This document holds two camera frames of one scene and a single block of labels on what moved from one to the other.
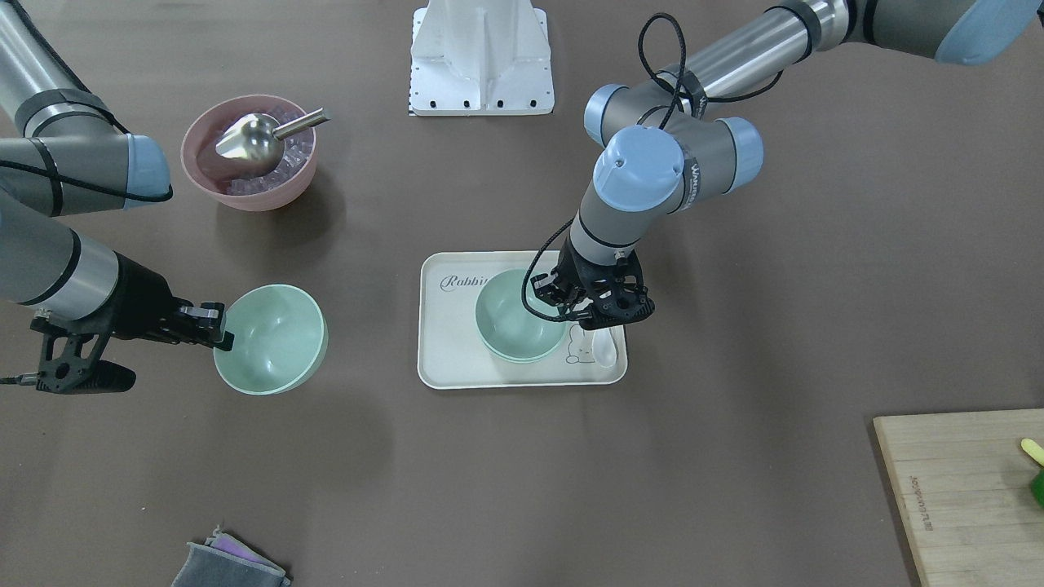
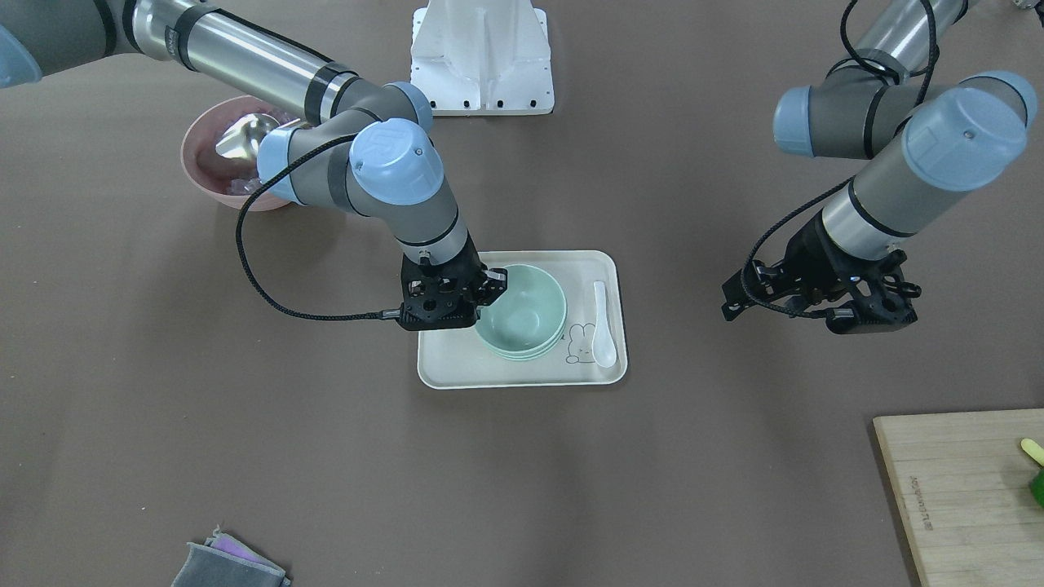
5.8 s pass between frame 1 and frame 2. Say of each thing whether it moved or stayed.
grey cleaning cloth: stayed
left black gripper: moved
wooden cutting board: stayed
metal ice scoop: stayed
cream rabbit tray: stayed
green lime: stayed
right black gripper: moved
